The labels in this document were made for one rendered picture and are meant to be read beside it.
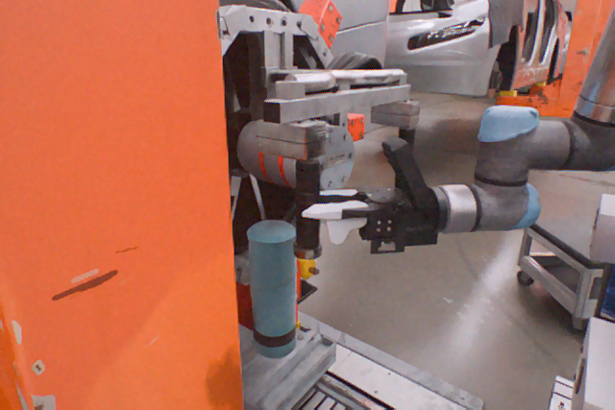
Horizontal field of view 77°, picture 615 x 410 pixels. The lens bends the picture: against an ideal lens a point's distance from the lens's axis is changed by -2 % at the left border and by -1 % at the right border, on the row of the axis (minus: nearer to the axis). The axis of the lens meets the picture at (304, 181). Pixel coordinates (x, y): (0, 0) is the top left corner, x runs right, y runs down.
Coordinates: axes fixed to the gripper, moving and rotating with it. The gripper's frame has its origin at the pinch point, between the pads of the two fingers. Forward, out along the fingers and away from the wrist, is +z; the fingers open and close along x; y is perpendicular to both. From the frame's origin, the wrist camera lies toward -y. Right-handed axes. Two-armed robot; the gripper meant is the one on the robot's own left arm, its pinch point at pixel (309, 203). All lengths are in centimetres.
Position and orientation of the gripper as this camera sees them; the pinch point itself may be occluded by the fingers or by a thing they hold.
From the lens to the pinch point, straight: 57.9
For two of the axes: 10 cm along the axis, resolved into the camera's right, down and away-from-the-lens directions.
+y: 0.0, 9.5, 3.1
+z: -9.9, 0.4, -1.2
